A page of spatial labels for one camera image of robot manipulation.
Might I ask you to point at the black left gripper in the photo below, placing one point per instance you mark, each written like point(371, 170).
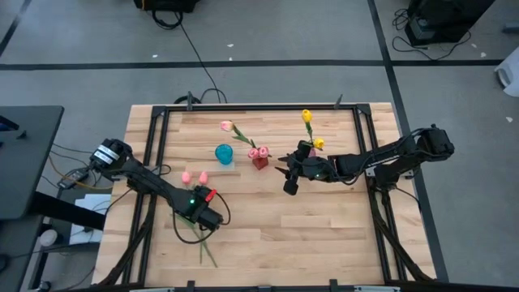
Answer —
point(208, 220)

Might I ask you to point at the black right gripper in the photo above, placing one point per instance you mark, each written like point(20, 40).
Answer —
point(310, 168)

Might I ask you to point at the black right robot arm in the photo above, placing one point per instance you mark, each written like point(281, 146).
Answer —
point(385, 156)

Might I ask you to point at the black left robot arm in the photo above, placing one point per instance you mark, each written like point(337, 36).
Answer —
point(150, 182)

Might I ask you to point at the red glass vase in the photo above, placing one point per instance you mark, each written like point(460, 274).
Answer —
point(260, 163)

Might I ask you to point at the pink glass vase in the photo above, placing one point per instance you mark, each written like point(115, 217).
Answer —
point(312, 153)

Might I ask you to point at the blue glass vase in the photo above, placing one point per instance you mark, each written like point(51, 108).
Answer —
point(224, 154)

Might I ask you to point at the red clip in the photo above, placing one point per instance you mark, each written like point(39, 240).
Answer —
point(210, 196)

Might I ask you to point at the white paper sheets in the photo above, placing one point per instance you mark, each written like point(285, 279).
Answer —
point(87, 227)

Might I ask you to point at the black power brick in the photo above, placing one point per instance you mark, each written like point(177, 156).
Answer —
point(75, 176)

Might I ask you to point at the black table base bar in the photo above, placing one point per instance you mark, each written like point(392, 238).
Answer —
point(65, 211)

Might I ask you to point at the white round object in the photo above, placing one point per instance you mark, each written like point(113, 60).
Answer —
point(48, 237)

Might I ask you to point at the dark grey side table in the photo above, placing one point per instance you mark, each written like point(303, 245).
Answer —
point(28, 174)

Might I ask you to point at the black equipment box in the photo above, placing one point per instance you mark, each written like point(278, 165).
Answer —
point(166, 4)

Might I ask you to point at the small black object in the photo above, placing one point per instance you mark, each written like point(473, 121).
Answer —
point(22, 136)

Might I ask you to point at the black equipment cabinet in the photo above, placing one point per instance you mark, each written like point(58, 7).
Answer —
point(446, 16)

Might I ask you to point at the dark device on side table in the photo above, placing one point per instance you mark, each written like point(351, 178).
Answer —
point(7, 125)

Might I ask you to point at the white plastic object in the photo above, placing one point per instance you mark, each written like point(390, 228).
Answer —
point(511, 75)

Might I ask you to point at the black aluminium table frame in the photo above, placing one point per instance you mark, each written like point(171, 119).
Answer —
point(263, 107)

